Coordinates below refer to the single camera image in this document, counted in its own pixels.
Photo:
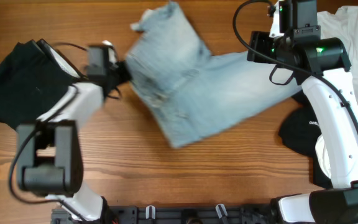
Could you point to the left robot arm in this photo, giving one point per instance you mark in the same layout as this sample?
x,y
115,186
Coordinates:
x,y
48,165

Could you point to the black garment right pile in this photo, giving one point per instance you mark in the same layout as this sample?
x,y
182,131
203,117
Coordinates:
x,y
300,132

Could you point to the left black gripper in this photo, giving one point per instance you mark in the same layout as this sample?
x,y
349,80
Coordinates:
x,y
128,70

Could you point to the folded black garment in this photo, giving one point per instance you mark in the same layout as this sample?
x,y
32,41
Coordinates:
x,y
31,82

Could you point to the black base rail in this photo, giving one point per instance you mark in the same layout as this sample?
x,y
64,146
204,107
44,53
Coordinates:
x,y
246,214

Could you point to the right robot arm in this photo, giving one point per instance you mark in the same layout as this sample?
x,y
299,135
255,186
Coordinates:
x,y
323,70

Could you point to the light blue denim jeans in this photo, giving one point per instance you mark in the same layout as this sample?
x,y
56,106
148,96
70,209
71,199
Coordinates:
x,y
192,93

